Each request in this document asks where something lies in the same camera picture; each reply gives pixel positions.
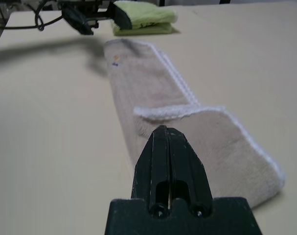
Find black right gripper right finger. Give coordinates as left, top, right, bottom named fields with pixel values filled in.
left=166, top=126, right=214, bottom=209

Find folded green towel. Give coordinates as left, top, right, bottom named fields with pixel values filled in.
left=110, top=0, right=178, bottom=36

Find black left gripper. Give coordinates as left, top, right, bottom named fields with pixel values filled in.
left=57, top=0, right=132, bottom=37

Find beige towel with white trim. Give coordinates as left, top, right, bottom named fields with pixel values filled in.
left=103, top=38, right=286, bottom=211

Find black left wrist camera cable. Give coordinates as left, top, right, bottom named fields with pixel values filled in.
left=2, top=0, right=66, bottom=32

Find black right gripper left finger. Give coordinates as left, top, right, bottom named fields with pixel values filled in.
left=130, top=125, right=170, bottom=209

